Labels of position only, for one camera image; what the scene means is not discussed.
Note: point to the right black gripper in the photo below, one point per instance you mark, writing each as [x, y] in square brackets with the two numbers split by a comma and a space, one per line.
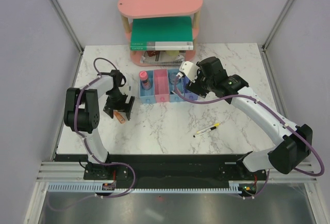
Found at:
[195, 86]

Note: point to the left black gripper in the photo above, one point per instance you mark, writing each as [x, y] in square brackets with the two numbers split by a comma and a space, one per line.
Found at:
[109, 107]

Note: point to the pink crayon bottle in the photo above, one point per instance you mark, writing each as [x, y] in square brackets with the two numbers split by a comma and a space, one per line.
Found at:
[145, 80]

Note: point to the clear tape roll pack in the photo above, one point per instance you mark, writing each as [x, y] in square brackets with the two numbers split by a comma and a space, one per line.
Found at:
[173, 78]

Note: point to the four-compartment pastel organizer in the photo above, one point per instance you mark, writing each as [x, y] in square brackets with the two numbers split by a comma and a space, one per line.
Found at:
[161, 91]

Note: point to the yellow white marker pen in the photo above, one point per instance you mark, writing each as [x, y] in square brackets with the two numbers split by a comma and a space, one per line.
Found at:
[206, 130]

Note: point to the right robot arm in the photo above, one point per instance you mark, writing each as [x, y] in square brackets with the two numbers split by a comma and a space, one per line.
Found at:
[291, 142]

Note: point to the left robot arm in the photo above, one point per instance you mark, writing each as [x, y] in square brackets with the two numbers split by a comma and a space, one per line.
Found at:
[82, 112]

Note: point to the spiral notebook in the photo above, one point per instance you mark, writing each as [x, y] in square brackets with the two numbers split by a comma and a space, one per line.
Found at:
[163, 58]

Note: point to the green book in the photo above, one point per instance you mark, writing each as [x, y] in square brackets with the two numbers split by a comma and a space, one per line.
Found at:
[162, 34]

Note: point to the pink oval shelf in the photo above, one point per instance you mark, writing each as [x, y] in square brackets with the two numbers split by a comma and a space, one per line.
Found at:
[142, 9]

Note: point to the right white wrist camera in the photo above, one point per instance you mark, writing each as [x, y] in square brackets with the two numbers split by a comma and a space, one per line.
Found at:
[189, 70]

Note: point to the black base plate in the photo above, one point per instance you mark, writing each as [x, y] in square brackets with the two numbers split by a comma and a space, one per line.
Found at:
[185, 170]

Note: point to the white cable duct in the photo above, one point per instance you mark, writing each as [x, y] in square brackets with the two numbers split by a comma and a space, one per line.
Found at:
[118, 187]

